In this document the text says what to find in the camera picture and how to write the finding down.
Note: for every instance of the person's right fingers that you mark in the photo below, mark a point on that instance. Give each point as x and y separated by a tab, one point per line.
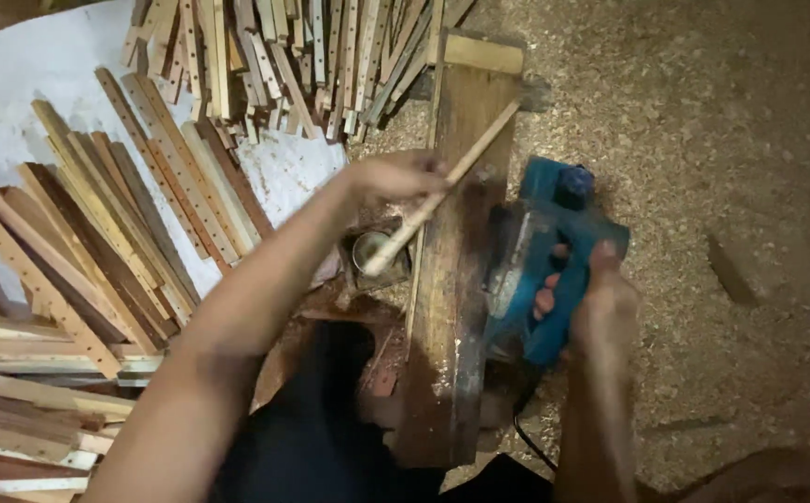
550	290

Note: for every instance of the person's left hand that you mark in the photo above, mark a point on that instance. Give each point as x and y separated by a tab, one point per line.
392	176

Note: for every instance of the heap of short wooden slats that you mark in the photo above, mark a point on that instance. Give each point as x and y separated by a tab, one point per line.
293	56

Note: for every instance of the person's right hand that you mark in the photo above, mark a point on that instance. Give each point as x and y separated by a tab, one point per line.
604	297

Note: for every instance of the small round metal tin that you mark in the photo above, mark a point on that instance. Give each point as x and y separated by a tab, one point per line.
371	250

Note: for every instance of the blue electric hand planer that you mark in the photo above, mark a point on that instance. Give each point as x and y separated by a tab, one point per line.
551	258

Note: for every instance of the thin wooden stick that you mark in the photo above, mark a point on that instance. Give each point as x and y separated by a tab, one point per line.
447	187

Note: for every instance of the dark wooden workbench plank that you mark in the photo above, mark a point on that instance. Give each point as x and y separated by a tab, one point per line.
457	279

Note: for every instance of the person's dark trousers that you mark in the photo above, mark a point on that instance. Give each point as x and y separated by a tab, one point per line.
335	426

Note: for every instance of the white sheet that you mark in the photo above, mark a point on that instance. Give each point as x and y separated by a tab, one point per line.
97	105

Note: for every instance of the pile of drilled wooden slats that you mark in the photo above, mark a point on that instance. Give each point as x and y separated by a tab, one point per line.
83	279

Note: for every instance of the person's left fingers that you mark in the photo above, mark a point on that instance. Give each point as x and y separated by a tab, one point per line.
427	171

